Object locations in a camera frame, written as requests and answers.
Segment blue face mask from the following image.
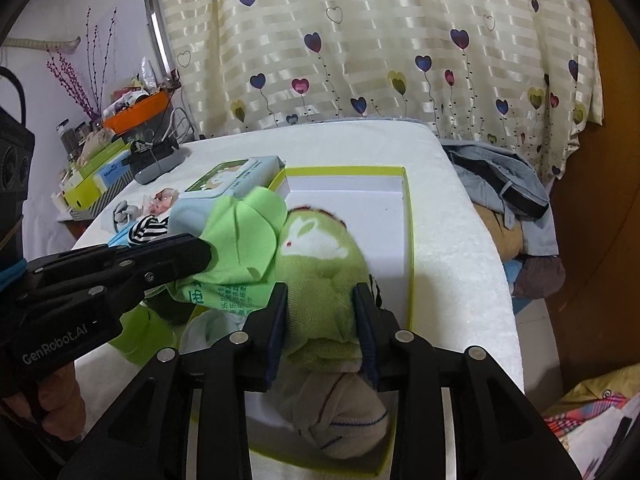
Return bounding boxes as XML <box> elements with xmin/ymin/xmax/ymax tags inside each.
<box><xmin>107</xmin><ymin>224</ymin><xmax>132</xmax><ymax>247</ymax></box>

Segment light blue grey sock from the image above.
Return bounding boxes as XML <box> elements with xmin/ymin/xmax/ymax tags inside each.
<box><xmin>112</xmin><ymin>200</ymin><xmax>143</xmax><ymax>233</ymax></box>

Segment red snack packet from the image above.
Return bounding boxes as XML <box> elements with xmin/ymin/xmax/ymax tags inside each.
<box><xmin>142</xmin><ymin>188</ymin><xmax>179</xmax><ymax>217</ymax></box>

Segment green plastic bag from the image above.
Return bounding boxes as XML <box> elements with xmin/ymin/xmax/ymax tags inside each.
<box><xmin>143</xmin><ymin>186</ymin><xmax>288</xmax><ymax>325</ymax></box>

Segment white bandage towel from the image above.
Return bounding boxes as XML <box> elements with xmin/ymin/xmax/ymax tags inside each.
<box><xmin>269</xmin><ymin>365</ymin><xmax>390</xmax><ymax>460</ymax></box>

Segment green rabbit sock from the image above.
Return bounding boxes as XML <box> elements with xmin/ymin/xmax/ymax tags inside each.
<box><xmin>274</xmin><ymin>207</ymin><xmax>372</xmax><ymax>373</ymax></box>

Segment left hand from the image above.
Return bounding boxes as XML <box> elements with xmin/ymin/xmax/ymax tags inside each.
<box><xmin>1</xmin><ymin>363</ymin><xmax>86</xmax><ymax>441</ymax></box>

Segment wet wipes pack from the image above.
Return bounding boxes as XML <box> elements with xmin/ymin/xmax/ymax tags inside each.
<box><xmin>168</xmin><ymin>156</ymin><xmax>285</xmax><ymax>236</ymax></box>

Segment green cream jar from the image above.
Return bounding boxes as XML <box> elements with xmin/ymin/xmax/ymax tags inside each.
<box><xmin>110</xmin><ymin>304</ymin><xmax>177</xmax><ymax>367</ymax></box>

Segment striped cardboard tray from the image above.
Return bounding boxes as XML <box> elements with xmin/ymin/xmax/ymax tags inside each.
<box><xmin>70</xmin><ymin>172</ymin><xmax>134</xmax><ymax>221</ymax></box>

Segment blue tissue pack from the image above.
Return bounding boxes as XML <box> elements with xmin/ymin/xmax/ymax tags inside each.
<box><xmin>93</xmin><ymin>160</ymin><xmax>132</xmax><ymax>193</ymax></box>

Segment green file box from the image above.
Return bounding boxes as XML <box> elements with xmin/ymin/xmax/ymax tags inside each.
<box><xmin>62</xmin><ymin>139</ymin><xmax>132</xmax><ymax>211</ymax></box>

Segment VR headset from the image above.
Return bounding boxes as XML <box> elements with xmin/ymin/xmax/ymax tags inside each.
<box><xmin>122</xmin><ymin>139</ymin><xmax>186</xmax><ymax>185</ymax></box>

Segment colourful bedding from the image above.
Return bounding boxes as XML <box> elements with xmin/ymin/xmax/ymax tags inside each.
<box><xmin>544</xmin><ymin>364</ymin><xmax>639</xmax><ymax>479</ymax></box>

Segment orange tray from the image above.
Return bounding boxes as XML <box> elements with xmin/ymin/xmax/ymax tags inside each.
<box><xmin>102</xmin><ymin>90</ymin><xmax>170</xmax><ymax>134</ymax></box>

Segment purple decorative branches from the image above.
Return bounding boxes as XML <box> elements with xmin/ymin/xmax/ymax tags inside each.
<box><xmin>44</xmin><ymin>8</ymin><xmax>118</xmax><ymax>122</ymax></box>

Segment yellow-green shallow box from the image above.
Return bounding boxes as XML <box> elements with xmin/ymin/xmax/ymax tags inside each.
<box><xmin>245</xmin><ymin>166</ymin><xmax>414</xmax><ymax>478</ymax></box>

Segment grey clothes pile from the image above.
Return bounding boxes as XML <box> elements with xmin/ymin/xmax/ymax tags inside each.
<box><xmin>440</xmin><ymin>139</ymin><xmax>559</xmax><ymax>257</ymax></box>

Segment heart pattern curtain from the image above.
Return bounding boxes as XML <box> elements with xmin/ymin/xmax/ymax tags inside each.
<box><xmin>160</xmin><ymin>0</ymin><xmax>604</xmax><ymax>181</ymax></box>

